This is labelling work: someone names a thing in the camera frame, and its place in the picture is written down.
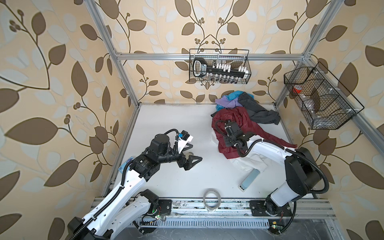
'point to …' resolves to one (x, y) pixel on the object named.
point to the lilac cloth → (225, 102)
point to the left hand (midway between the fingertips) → (197, 152)
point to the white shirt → (246, 163)
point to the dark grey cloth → (258, 113)
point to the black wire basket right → (325, 102)
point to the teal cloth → (230, 96)
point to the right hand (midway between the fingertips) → (230, 138)
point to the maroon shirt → (241, 116)
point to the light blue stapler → (248, 179)
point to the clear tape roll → (207, 191)
